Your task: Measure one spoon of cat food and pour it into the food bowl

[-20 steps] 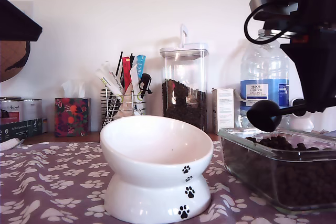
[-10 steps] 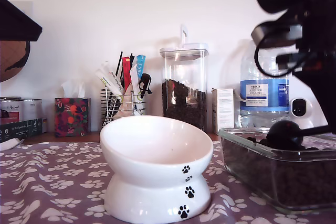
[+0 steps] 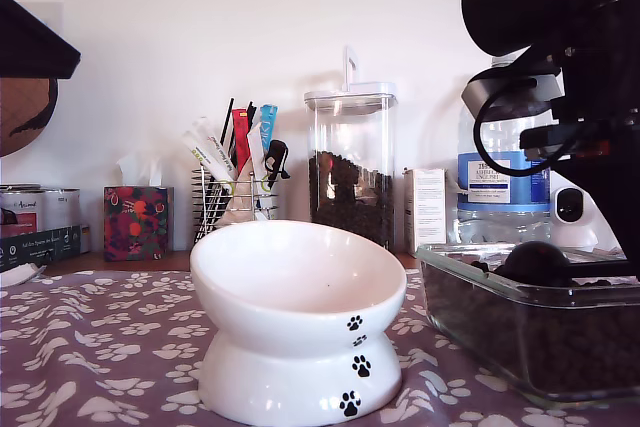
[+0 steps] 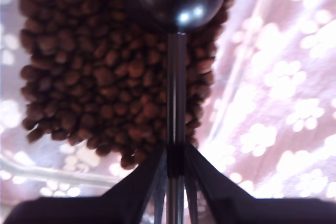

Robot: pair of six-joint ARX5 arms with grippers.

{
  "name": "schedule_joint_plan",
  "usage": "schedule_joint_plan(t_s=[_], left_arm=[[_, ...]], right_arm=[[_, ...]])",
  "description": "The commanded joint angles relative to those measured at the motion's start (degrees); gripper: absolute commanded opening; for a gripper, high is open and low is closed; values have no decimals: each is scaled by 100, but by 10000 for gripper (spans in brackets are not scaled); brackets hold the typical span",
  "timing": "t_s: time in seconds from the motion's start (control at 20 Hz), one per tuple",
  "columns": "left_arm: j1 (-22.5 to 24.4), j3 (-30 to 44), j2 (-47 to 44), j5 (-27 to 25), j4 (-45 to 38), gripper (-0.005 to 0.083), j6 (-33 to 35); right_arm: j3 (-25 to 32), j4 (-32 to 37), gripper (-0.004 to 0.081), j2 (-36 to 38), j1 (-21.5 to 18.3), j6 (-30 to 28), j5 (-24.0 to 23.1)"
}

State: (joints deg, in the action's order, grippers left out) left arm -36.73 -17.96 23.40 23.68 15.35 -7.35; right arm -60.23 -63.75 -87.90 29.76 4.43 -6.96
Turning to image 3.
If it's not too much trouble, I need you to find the round brown wall board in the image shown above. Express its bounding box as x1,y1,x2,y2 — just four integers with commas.
0,78,60,159

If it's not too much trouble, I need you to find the thin black stick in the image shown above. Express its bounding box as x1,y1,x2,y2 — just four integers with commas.
218,98,236,146

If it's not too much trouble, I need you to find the dark cardboard tray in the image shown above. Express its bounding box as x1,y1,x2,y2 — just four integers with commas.
0,225,82,273

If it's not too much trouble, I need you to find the large clear water bottle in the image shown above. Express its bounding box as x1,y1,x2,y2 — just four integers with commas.
457,53,554,248

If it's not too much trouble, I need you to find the small white cardboard box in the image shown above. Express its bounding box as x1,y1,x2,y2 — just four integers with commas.
403,168,447,256

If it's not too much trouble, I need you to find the white shallow dish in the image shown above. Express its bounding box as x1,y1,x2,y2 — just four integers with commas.
0,264,46,288

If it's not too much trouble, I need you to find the white sachet with green print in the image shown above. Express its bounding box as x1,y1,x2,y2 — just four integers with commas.
180,130,222,184
192,118,239,184

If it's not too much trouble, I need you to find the white ceramic paw-print bowl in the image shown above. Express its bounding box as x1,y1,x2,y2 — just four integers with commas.
188,219,407,421

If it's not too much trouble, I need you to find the plain white sachet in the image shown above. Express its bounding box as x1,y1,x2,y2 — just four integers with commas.
247,121,267,184

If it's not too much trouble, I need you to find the blue sachet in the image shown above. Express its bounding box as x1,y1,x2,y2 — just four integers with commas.
258,105,279,158

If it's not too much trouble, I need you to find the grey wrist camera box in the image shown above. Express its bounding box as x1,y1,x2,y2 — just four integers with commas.
460,71,566,123

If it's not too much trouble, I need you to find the red sachet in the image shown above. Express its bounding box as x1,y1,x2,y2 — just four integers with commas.
231,107,256,178

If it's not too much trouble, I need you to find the purple paw-print cloth mat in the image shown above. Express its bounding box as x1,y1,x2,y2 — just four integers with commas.
0,269,640,427

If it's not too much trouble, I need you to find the silver tin can red label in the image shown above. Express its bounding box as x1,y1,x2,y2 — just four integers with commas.
0,185,47,239

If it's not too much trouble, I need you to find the clear jar with white lid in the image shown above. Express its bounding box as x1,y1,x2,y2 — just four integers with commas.
303,46,399,252

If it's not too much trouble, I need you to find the rectangular clear glass container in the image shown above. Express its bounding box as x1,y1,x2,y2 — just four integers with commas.
414,242,640,403

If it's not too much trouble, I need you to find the black plastic measuring spoon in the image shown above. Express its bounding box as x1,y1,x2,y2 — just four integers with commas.
493,240,640,282

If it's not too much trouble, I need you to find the brown cat food kibble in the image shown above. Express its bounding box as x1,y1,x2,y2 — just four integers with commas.
307,150,395,251
422,256,640,393

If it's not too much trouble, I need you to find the chrome wire holder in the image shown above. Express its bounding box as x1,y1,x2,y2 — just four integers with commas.
191,166,279,246

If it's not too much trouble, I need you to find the white paper tissue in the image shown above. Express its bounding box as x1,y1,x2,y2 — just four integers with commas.
114,151,165,189

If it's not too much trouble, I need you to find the floral tissue box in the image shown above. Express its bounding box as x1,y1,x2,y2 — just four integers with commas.
103,185,175,263

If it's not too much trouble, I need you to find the small white round camera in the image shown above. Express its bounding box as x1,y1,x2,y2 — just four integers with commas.
549,186,601,252

